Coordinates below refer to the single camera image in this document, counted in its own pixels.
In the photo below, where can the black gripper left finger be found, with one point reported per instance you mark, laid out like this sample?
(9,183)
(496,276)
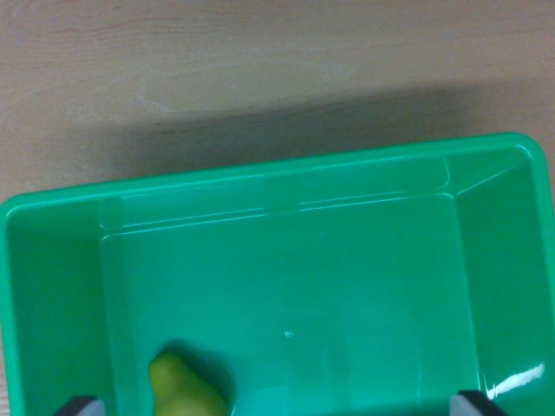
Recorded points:
(82,407)

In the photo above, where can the green plastic bin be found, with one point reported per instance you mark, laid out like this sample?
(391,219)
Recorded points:
(303,268)

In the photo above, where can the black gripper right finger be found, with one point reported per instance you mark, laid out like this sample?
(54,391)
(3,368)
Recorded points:
(472,406)

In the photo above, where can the yellow-green toy pear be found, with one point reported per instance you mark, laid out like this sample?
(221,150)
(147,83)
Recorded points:
(178,390)

